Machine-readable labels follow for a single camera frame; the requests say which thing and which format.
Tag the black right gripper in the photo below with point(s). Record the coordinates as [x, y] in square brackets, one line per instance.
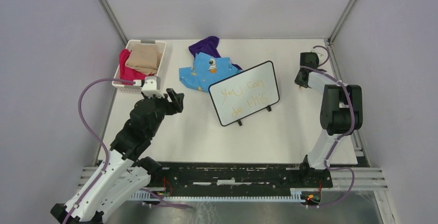
[299, 83]

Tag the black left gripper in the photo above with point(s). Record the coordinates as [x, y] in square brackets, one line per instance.
[175, 106]

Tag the black framed whiteboard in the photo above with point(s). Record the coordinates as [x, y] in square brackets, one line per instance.
[245, 93]

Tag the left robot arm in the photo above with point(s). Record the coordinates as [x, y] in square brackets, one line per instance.
[123, 172]

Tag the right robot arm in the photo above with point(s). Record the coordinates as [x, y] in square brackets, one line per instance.
[341, 110]

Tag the blue patterned cloth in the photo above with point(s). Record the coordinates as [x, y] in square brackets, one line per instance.
[198, 78]

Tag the beige folded cloth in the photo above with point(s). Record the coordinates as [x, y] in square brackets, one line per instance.
[144, 57]

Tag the red cloth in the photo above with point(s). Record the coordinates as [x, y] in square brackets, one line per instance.
[129, 74]

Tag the purple cloth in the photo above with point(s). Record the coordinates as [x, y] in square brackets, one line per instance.
[209, 46]

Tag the white plastic basket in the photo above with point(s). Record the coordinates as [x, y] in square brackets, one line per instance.
[126, 87]

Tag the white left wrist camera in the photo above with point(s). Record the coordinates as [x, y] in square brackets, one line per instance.
[151, 87]

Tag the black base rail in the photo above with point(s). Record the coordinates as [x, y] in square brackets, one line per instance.
[237, 179]

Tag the white cable duct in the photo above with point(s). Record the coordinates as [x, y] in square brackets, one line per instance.
[294, 197]

